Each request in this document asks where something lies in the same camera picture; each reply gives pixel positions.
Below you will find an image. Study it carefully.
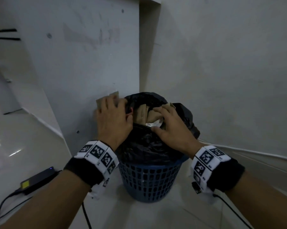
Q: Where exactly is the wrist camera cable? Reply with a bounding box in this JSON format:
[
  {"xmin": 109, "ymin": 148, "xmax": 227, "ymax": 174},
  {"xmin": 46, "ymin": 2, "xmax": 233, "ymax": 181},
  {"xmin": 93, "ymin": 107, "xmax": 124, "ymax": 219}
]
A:
[
  {"xmin": 81, "ymin": 202, "xmax": 93, "ymax": 229},
  {"xmin": 212, "ymin": 193, "xmax": 253, "ymax": 229}
]

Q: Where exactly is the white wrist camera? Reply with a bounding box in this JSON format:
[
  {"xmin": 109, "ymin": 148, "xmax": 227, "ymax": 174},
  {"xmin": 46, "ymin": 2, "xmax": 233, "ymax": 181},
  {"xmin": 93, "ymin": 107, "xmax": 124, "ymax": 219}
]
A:
[
  {"xmin": 191, "ymin": 181, "xmax": 218, "ymax": 203},
  {"xmin": 88, "ymin": 177, "xmax": 110, "ymax": 200}
]

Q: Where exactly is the pile of cardboard paper waste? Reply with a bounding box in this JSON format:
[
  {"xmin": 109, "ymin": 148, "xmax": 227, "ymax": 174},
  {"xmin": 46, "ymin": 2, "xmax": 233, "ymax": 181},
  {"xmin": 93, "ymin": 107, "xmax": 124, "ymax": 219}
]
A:
[{"xmin": 133, "ymin": 102, "xmax": 177, "ymax": 129}]

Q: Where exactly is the left wristband with markers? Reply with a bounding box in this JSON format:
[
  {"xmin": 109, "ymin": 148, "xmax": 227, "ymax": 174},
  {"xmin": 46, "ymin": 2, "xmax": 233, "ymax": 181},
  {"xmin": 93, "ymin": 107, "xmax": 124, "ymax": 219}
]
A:
[{"xmin": 63, "ymin": 140, "xmax": 120, "ymax": 188}]

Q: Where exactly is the right wristband with markers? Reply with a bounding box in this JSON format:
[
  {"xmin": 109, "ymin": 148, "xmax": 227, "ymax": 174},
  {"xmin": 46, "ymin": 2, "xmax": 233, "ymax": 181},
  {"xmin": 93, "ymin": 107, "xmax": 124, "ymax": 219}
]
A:
[{"xmin": 190, "ymin": 145, "xmax": 245, "ymax": 194}]

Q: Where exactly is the blue plastic waste basket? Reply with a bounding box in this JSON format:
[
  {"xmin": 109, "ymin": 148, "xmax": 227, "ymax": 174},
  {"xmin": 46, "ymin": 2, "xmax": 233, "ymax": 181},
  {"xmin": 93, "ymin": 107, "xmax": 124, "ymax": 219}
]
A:
[{"xmin": 117, "ymin": 155, "xmax": 189, "ymax": 203}]

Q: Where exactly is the black power adapter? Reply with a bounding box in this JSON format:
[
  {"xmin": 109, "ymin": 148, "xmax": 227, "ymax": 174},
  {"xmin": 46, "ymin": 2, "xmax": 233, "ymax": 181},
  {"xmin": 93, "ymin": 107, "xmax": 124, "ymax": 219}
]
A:
[{"xmin": 20, "ymin": 166, "xmax": 57, "ymax": 195}]

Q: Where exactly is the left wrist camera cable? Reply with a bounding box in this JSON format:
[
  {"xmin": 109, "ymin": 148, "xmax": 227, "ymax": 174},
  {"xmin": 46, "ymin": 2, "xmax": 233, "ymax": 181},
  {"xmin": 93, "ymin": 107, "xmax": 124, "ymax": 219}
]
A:
[{"xmin": 81, "ymin": 202, "xmax": 93, "ymax": 229}]

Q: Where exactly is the person's right hand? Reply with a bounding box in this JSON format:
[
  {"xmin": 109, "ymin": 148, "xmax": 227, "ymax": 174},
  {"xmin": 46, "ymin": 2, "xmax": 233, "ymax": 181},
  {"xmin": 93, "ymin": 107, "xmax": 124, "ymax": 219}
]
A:
[{"xmin": 147, "ymin": 106, "xmax": 203, "ymax": 156}]

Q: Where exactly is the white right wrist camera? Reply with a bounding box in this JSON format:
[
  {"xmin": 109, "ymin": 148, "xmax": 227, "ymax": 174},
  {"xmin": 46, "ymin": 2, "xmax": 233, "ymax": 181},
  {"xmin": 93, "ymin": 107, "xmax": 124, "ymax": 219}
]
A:
[{"xmin": 191, "ymin": 181, "xmax": 218, "ymax": 203}]

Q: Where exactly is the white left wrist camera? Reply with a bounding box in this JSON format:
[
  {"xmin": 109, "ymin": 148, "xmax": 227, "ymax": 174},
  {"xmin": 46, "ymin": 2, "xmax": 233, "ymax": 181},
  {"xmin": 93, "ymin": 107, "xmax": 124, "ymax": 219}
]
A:
[{"xmin": 88, "ymin": 177, "xmax": 110, "ymax": 200}]

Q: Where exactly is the black adapter cable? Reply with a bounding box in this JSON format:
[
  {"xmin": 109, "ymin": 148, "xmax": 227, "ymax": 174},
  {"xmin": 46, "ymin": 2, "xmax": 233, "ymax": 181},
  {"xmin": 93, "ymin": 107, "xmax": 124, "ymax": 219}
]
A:
[{"xmin": 0, "ymin": 170, "xmax": 63, "ymax": 228}]

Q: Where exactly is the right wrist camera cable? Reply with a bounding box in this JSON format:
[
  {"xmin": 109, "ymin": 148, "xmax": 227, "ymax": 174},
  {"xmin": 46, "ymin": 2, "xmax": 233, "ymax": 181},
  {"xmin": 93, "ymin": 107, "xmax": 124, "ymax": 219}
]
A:
[{"xmin": 212, "ymin": 193, "xmax": 253, "ymax": 229}]

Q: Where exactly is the white wall cable conduit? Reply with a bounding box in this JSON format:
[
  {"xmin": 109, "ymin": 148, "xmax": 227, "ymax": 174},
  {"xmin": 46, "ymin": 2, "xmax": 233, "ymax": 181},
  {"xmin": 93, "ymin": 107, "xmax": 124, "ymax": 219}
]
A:
[{"xmin": 198, "ymin": 138, "xmax": 287, "ymax": 163}]

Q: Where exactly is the narrow brown tape patch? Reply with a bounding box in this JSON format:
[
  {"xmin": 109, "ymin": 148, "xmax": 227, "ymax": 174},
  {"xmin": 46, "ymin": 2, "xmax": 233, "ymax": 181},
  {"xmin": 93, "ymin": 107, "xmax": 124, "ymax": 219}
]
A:
[{"xmin": 109, "ymin": 91, "xmax": 120, "ymax": 103}]

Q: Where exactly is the person's left hand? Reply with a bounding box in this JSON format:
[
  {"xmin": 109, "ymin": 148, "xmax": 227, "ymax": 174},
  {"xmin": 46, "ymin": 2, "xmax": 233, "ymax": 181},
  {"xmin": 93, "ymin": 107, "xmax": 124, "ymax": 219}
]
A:
[{"xmin": 95, "ymin": 95, "xmax": 134, "ymax": 150}]

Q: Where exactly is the person's right forearm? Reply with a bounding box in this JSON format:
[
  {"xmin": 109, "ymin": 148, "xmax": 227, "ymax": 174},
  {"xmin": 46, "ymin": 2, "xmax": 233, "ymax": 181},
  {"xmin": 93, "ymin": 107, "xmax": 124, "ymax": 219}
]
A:
[{"xmin": 225, "ymin": 170, "xmax": 287, "ymax": 229}]

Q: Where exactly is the wristband with markers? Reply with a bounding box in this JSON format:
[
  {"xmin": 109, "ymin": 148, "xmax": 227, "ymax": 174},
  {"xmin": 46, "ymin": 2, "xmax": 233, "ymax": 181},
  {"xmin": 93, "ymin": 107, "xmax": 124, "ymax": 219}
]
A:
[
  {"xmin": 63, "ymin": 140, "xmax": 120, "ymax": 188},
  {"xmin": 190, "ymin": 145, "xmax": 245, "ymax": 194}
]

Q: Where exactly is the black trash bag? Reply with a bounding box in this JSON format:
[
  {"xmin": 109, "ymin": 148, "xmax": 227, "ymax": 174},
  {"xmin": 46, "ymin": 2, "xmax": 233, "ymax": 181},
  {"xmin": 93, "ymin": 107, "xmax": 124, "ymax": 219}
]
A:
[{"xmin": 114, "ymin": 92, "xmax": 201, "ymax": 166}]

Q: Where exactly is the person's left forearm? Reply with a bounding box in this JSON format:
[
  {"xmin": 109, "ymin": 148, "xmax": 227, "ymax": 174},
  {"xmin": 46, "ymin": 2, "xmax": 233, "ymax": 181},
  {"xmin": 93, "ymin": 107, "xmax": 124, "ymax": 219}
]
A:
[{"xmin": 0, "ymin": 169, "xmax": 91, "ymax": 229}]

